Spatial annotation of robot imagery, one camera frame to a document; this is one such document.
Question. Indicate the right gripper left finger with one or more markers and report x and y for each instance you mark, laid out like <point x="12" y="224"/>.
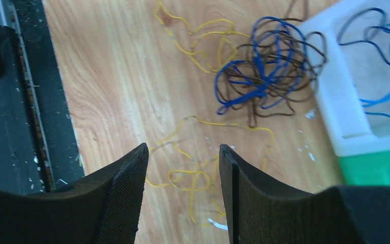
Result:
<point x="102" y="207"/>

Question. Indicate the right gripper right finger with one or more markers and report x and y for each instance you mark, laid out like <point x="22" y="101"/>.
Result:
<point x="262" y="209"/>

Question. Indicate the green plastic bin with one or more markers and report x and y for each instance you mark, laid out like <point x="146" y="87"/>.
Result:
<point x="366" y="170"/>

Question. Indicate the white plastic bin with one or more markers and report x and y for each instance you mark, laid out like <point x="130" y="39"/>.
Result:
<point x="354" y="71"/>

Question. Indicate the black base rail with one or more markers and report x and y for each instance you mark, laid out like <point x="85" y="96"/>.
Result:
<point x="38" y="146"/>

